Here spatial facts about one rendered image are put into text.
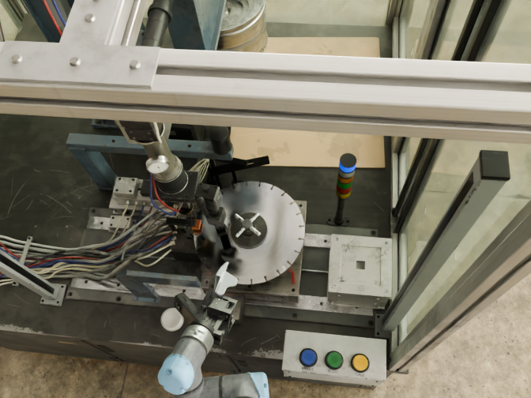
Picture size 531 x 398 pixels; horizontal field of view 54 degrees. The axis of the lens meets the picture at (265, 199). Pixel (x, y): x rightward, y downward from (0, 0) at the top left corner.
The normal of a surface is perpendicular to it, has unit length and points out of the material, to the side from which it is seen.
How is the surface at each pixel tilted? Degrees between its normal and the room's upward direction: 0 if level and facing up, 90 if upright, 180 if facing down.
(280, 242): 0
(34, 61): 0
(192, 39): 90
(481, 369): 0
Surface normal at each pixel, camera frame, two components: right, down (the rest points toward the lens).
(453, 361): -0.07, -0.44
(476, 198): -0.11, 0.90
